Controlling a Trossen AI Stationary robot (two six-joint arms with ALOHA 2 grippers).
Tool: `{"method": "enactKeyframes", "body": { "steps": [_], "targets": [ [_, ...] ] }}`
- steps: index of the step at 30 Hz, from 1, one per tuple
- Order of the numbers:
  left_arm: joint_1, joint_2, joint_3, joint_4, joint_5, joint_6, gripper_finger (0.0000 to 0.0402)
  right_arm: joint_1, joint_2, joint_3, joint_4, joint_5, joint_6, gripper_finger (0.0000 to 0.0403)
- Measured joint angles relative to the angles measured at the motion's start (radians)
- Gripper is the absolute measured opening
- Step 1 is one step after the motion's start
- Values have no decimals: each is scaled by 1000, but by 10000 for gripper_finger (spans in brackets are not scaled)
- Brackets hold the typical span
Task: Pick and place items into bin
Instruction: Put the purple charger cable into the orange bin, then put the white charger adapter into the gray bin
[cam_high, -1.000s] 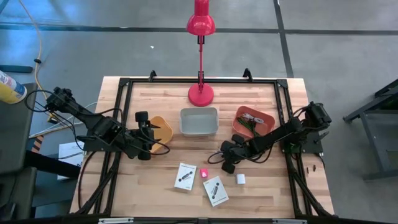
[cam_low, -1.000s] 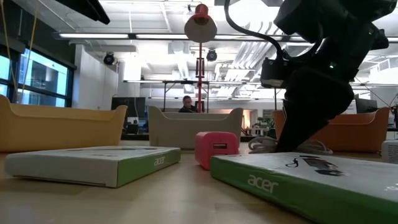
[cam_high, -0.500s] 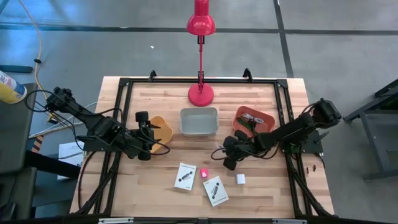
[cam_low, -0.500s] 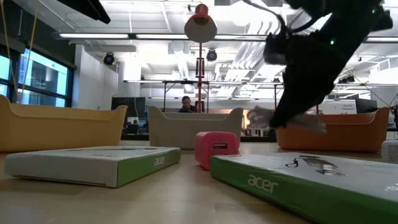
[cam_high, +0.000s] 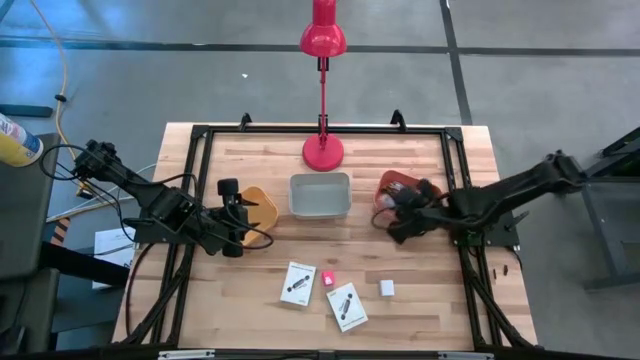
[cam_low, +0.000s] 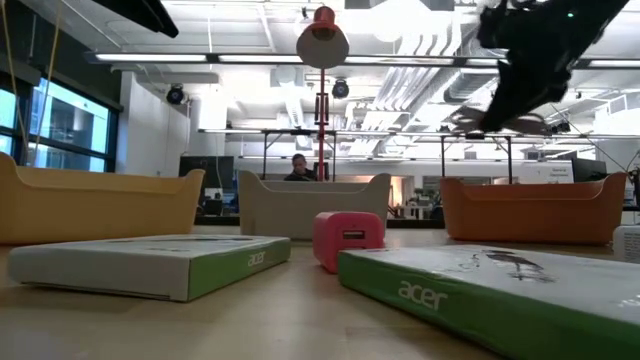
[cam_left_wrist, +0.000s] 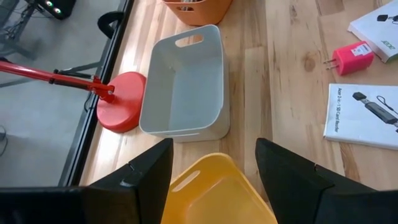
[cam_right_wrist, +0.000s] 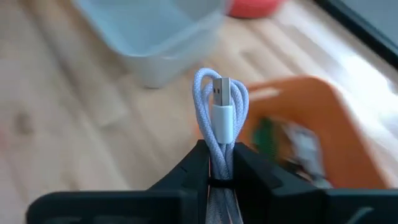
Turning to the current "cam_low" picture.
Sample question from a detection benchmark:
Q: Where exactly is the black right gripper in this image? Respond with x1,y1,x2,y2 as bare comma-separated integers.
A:
477,0,576,134

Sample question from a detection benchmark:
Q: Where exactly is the white USB charger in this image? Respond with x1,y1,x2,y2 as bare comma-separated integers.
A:
612,224,640,265

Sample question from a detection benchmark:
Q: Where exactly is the white green Acer box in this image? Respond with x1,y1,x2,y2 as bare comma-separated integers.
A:
7,233,293,303
337,243,640,360

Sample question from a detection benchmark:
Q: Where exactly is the pink USB charger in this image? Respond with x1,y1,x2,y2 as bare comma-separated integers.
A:
312,210,386,275

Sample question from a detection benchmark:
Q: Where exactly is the orange plastic bin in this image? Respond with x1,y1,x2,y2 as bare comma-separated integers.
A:
439,172,629,246

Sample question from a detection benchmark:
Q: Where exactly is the grey plastic bin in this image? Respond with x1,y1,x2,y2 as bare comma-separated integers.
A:
237,169,393,241

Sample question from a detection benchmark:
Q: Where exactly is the yellow plastic bin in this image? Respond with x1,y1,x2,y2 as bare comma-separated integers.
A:
0,152,206,245

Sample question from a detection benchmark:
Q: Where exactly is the black desk monitor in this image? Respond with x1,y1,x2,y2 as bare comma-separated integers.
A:
571,157,609,184

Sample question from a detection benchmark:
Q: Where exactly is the red desk lamp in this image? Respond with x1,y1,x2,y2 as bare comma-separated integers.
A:
295,5,351,182

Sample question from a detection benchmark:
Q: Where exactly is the person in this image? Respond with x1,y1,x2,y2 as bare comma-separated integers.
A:
283,153,331,182

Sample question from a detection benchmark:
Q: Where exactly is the overhead light bar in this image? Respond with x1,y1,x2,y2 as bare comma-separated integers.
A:
87,49,640,70

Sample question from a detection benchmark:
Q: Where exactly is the large window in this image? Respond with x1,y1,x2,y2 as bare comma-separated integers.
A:
0,74,121,174

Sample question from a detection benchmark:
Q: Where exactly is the black wall monitor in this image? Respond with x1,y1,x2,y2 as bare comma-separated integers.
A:
178,155,235,194

